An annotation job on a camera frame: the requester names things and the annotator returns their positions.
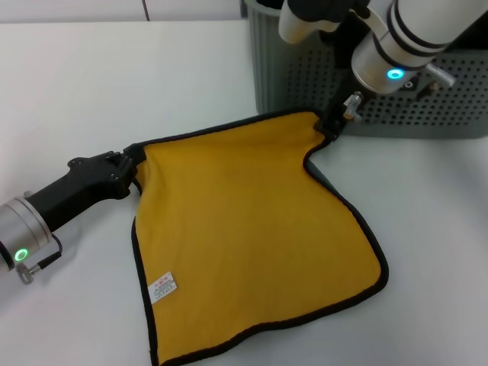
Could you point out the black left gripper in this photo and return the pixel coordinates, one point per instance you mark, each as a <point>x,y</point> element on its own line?
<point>84,183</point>

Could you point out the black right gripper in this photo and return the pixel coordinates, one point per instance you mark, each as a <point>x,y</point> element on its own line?
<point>343,68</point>

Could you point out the yellow towel with black trim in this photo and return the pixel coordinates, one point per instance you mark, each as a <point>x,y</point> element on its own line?
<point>248,228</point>

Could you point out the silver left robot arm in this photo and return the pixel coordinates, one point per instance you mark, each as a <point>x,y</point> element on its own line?
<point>19,228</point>

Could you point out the grey perforated storage box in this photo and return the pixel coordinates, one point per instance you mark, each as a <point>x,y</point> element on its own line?
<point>274,61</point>

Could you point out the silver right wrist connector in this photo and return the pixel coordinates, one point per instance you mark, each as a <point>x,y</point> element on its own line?
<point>352,103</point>

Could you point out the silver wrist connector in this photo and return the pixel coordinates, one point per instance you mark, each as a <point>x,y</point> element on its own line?
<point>26,272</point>
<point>352,103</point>

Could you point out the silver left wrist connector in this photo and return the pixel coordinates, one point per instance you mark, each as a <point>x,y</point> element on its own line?
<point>26,272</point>

